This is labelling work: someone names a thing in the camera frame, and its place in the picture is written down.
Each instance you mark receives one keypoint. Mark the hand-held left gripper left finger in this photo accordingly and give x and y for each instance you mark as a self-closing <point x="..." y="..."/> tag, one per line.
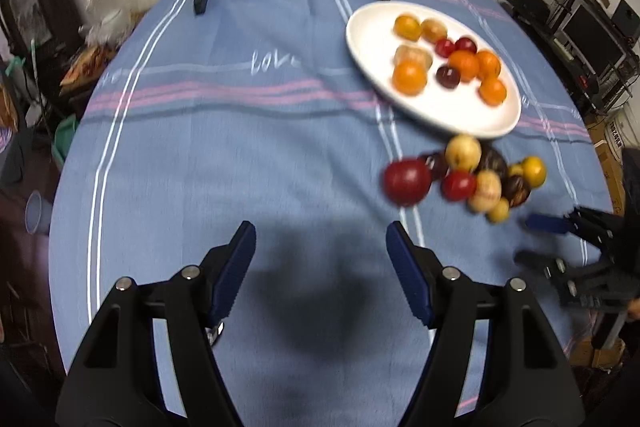
<point x="235" y="267"/>

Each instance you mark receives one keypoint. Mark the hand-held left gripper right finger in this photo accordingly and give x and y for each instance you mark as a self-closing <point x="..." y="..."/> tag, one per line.
<point x="407" y="272"/>

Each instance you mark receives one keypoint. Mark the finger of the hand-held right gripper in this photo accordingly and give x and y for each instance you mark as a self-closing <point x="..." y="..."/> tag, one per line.
<point x="545" y="222"/>
<point x="540" y="259"/>

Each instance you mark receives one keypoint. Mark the small yellow kumquat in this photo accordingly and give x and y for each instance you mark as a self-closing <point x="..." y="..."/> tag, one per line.
<point x="515" y="170"/>
<point x="498" y="210"/>

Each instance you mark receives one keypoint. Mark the yellow orange citrus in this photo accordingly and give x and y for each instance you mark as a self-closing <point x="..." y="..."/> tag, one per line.
<point x="533" y="171"/>
<point x="492" y="90"/>
<point x="407" y="27"/>

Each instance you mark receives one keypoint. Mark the speckled tan passion fruit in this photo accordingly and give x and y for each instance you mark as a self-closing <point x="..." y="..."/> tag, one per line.
<point x="487" y="192"/>

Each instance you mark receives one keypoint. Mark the large dark red plum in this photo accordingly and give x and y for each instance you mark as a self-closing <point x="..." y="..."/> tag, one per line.
<point x="407" y="182"/>

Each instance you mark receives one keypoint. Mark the small red plum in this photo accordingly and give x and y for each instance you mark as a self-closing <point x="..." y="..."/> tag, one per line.
<point x="466" y="43"/>
<point x="444" y="48"/>
<point x="458" y="185"/>

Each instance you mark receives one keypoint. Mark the dark purple plum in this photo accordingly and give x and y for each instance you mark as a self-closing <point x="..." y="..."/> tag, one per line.
<point x="447" y="77"/>
<point x="437" y="163"/>

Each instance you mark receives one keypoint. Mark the orange tangerine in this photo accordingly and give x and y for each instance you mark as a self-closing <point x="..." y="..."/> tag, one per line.
<point x="490" y="63"/>
<point x="463" y="65"/>
<point x="409" y="78"/>

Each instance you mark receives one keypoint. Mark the white round plate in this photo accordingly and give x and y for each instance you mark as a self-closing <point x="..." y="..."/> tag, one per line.
<point x="370" y="42"/>

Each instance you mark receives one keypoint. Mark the person's right hand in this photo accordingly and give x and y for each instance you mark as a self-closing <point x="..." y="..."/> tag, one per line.
<point x="636" y="309"/>

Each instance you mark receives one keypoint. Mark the stack of cardboard boxes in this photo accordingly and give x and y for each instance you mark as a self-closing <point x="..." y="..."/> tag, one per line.
<point x="605" y="177"/>

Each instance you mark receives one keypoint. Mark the white plastic bucket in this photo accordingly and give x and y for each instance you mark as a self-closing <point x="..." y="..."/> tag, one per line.
<point x="620" y="137"/>

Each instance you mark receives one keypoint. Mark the blue striped tablecloth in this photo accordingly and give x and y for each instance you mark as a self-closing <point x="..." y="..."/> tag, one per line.
<point x="225" y="157"/>

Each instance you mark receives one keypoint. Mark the computer monitor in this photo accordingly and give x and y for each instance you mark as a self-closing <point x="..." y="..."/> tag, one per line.
<point x="595" y="34"/>

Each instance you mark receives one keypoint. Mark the black media stand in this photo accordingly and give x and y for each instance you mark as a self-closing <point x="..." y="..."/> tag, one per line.
<point x="550" y="47"/>

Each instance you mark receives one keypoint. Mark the black speaker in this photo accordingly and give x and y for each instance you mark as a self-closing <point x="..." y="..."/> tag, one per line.
<point x="627" y="14"/>

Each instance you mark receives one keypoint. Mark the pale paper cup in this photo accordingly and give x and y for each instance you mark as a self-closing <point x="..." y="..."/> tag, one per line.
<point x="35" y="212"/>

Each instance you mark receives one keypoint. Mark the black hat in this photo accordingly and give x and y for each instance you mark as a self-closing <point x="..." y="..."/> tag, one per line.
<point x="529" y="2"/>

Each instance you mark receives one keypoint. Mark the green dustpan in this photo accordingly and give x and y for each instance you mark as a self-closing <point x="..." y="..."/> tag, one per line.
<point x="65" y="138"/>

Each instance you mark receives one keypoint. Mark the wooden side table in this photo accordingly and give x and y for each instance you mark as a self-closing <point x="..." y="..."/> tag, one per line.
<point x="85" y="67"/>

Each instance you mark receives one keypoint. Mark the white teapot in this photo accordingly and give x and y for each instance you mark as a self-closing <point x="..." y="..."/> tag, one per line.
<point x="112" y="22"/>

